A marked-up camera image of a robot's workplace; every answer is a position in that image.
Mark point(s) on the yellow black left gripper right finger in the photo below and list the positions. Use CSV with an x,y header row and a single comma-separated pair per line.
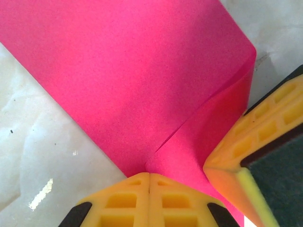
x,y
180,205

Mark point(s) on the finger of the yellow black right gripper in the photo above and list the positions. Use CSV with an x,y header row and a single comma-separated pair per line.
x,y
272,142

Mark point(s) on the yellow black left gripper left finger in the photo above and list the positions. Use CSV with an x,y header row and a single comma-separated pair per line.
x,y
118,205

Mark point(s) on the pink square paper sheet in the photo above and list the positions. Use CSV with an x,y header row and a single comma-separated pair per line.
x,y
118,82

